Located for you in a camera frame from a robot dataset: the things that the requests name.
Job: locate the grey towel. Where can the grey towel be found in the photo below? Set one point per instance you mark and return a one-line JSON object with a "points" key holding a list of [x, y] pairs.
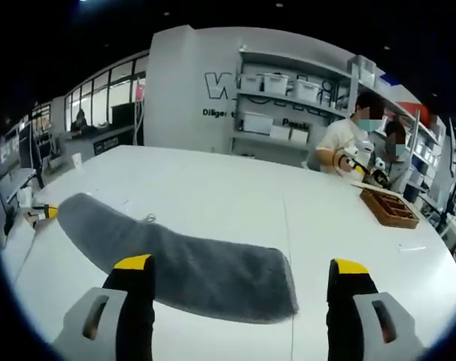
{"points": [[198, 263]]}

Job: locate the white paper cup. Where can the white paper cup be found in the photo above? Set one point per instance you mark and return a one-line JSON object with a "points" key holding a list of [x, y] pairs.
{"points": [[76, 161]]}

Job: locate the grey counter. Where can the grey counter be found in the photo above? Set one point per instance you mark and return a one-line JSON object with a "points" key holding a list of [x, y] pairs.
{"points": [[100, 141]]}

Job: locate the brown wooden tray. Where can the brown wooden tray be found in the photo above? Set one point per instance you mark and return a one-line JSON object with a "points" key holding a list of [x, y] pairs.
{"points": [[390, 208]]}

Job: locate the small white box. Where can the small white box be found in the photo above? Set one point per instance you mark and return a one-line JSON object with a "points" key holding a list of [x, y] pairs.
{"points": [[298, 136], [279, 133]]}

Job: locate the large white storage box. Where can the large white storage box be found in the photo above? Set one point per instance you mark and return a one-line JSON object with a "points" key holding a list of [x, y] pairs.
{"points": [[258, 123]]}

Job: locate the grey shelf unit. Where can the grey shelf unit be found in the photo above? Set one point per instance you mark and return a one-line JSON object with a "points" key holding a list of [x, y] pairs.
{"points": [[284, 109]]}

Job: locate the white lidded storage bin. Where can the white lidded storage bin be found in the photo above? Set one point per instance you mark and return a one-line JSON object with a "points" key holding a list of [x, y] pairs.
{"points": [[251, 82], [276, 82], [307, 91]]}

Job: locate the dark wall screen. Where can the dark wall screen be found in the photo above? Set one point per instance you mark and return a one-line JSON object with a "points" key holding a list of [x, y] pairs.
{"points": [[123, 113]]}

